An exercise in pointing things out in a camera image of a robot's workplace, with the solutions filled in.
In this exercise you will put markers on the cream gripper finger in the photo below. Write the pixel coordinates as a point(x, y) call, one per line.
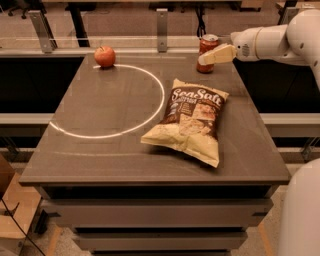
point(220, 54)

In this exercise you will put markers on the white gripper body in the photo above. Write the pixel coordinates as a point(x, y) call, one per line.
point(244, 45)

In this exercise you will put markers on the red coke can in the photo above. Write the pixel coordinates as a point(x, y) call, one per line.
point(207, 42)

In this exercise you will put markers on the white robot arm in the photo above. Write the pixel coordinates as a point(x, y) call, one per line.
point(294, 43)

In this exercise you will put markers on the sea salt chips bag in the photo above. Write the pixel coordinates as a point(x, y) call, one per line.
point(189, 122)

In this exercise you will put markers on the red apple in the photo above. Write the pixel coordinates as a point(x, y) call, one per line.
point(105, 56)

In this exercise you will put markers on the grey drawer cabinet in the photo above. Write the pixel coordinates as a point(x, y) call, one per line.
point(125, 198)

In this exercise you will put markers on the wooden box at left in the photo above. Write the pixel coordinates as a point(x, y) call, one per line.
point(18, 205)

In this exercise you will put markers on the right metal bracket post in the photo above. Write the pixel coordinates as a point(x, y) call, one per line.
point(287, 14)

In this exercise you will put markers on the metal bracket post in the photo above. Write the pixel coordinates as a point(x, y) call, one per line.
point(162, 14)
point(287, 14)
point(43, 31)

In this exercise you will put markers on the middle metal bracket post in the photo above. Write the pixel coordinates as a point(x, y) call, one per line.
point(162, 14)

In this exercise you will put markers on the left metal bracket post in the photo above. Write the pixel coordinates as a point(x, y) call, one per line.
point(43, 31)

